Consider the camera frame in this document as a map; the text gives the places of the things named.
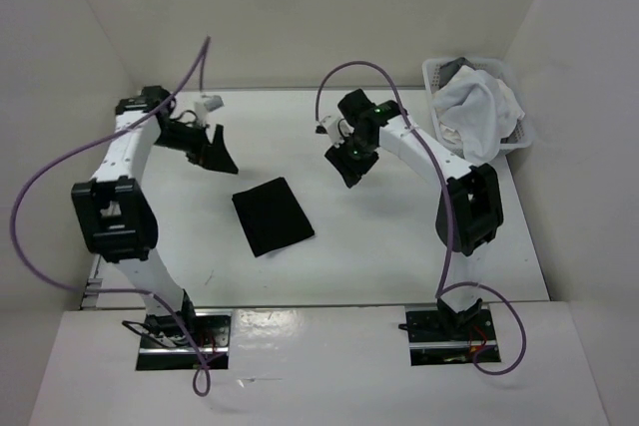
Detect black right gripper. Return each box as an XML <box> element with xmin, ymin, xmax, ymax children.
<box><xmin>324</xmin><ymin>132</ymin><xmax>379</xmax><ymax>189</ymax></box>

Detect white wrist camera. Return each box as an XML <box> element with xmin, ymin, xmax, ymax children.
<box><xmin>194</xmin><ymin>94</ymin><xmax>224</xmax><ymax>127</ymax></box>
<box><xmin>316</xmin><ymin>116</ymin><xmax>351</xmax><ymax>148</ymax></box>

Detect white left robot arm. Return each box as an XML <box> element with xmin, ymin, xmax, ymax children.
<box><xmin>71</xmin><ymin>86</ymin><xmax>239</xmax><ymax>346</ymax></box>

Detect dark grey garment in basket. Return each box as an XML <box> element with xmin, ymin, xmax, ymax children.
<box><xmin>438</xmin><ymin>57</ymin><xmax>475</xmax><ymax>89</ymax></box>

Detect white plastic basket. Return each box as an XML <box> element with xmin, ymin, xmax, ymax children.
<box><xmin>421</xmin><ymin>56</ymin><xmax>534</xmax><ymax>157</ymax></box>

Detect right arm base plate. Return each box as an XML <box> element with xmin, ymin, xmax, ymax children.
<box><xmin>398</xmin><ymin>306</ymin><xmax>501</xmax><ymax>366</ymax></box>

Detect black skirt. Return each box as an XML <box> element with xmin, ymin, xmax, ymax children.
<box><xmin>232</xmin><ymin>177</ymin><xmax>315</xmax><ymax>257</ymax></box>

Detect white skirt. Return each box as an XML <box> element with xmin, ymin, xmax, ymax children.
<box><xmin>432</xmin><ymin>66</ymin><xmax>525</xmax><ymax>166</ymax></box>

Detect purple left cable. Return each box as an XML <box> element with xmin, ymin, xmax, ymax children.
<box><xmin>9</xmin><ymin>35</ymin><xmax>214</xmax><ymax>397</ymax></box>

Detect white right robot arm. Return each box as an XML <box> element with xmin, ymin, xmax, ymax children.
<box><xmin>316</xmin><ymin>89</ymin><xmax>503</xmax><ymax>339</ymax></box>

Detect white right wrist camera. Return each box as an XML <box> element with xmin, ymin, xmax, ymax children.
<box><xmin>316</xmin><ymin>116</ymin><xmax>351</xmax><ymax>148</ymax></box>

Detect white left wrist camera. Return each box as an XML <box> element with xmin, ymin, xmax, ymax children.
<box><xmin>194</xmin><ymin>94</ymin><xmax>224</xmax><ymax>127</ymax></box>

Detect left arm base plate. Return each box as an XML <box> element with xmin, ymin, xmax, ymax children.
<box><xmin>122</xmin><ymin>309</ymin><xmax>232</xmax><ymax>371</ymax></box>

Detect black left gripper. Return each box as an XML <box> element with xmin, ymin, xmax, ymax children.
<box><xmin>152</xmin><ymin>119</ymin><xmax>238</xmax><ymax>174</ymax></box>

